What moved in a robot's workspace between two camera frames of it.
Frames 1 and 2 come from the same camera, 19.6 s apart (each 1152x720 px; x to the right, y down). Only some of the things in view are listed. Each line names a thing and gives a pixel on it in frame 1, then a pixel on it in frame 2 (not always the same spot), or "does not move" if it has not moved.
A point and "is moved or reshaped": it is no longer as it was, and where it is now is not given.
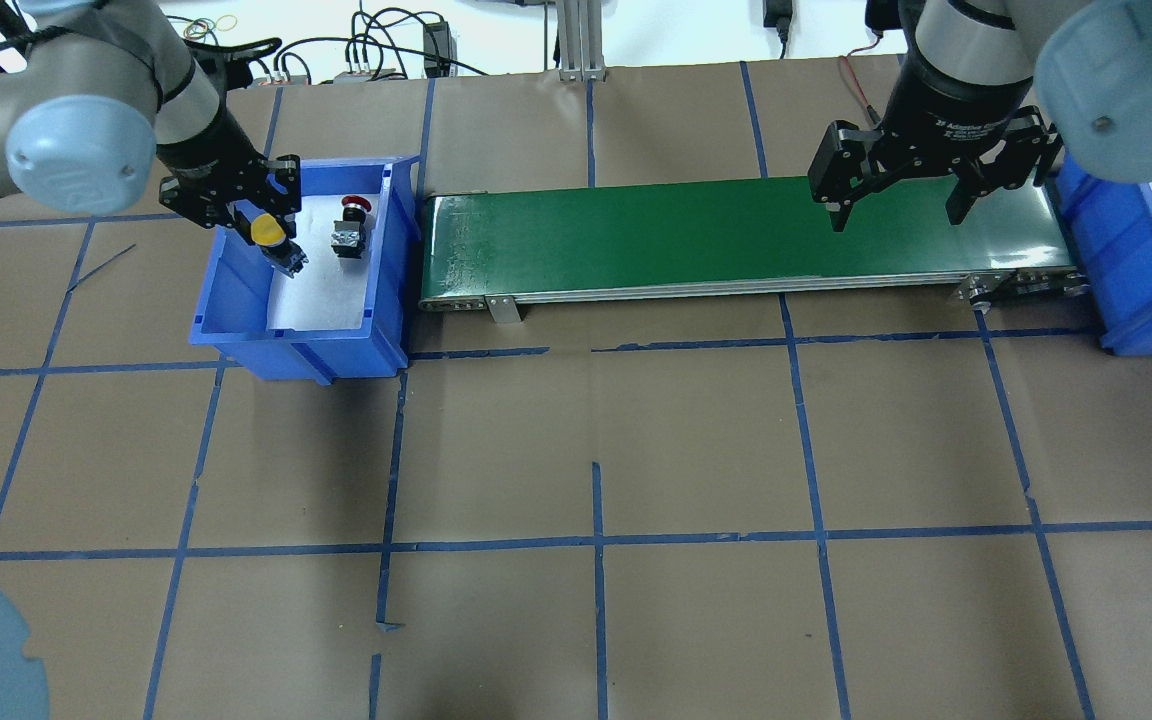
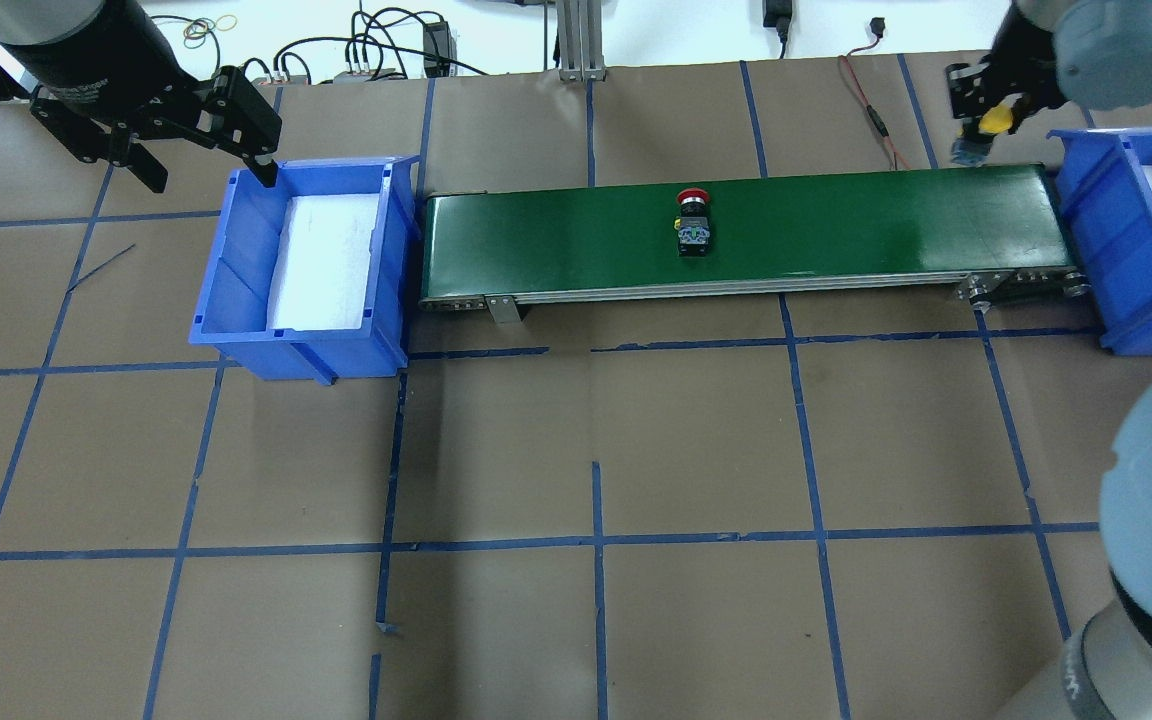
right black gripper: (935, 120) -> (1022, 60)
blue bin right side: (1134, 271) does not move
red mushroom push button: (348, 237) -> (692, 225)
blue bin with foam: (346, 312) does not move
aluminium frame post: (581, 47) does not move
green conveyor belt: (738, 241) does not move
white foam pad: (327, 292) does not move
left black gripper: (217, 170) -> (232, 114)
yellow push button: (281, 252) is moved or reshaped
